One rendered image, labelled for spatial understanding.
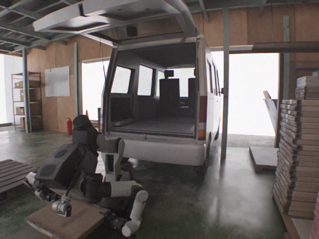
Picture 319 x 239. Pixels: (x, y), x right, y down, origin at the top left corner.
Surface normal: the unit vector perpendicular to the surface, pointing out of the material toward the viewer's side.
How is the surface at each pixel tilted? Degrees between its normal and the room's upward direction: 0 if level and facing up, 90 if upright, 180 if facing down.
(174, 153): 88
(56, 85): 90
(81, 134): 85
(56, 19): 106
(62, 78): 90
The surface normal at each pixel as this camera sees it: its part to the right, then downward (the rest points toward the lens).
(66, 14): -0.35, 0.38
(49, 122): -0.37, 0.11
